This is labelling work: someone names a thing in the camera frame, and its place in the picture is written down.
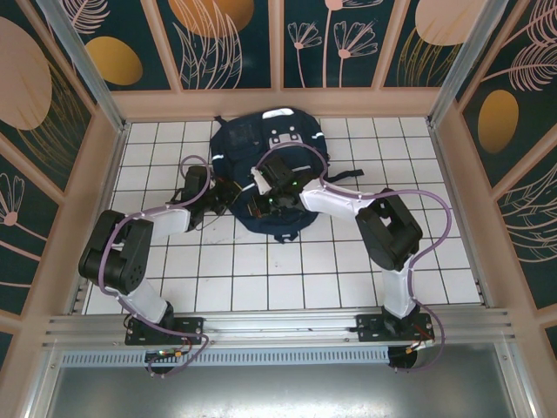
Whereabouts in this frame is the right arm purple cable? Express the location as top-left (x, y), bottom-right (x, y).
top-left (252, 138), bottom-right (453, 374)

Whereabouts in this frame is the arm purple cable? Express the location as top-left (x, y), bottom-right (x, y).
top-left (97, 154), bottom-right (211, 379)
top-left (252, 138), bottom-right (453, 374)

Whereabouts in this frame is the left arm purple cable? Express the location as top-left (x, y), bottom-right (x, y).
top-left (97, 154), bottom-right (211, 379)

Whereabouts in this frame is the grey slotted cable duct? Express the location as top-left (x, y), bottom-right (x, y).
top-left (60, 347), bottom-right (393, 367)

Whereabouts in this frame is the small circuit board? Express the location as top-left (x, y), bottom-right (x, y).
top-left (144, 347), bottom-right (186, 365)

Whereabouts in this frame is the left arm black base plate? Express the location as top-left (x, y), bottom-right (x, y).
top-left (124, 316), bottom-right (205, 346)

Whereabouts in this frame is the aluminium mounting rail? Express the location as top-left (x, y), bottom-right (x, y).
top-left (41, 307), bottom-right (518, 350)

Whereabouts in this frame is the aluminium corner post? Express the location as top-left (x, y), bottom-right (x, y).
top-left (426, 0), bottom-right (514, 127)
top-left (37, 0), bottom-right (131, 134)

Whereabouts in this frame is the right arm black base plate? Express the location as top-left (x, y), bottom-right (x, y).
top-left (355, 313), bottom-right (436, 345)

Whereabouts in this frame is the aluminium side rail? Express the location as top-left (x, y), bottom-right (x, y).
top-left (426, 121), bottom-right (493, 311)
top-left (64, 124), bottom-right (131, 315)

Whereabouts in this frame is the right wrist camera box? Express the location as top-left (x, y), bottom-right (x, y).
top-left (251, 166), bottom-right (274, 196)

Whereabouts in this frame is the grey metal panel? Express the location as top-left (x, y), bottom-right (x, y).
top-left (43, 343), bottom-right (523, 418)

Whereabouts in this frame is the navy blue backpack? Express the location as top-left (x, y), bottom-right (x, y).
top-left (208, 107), bottom-right (365, 244)

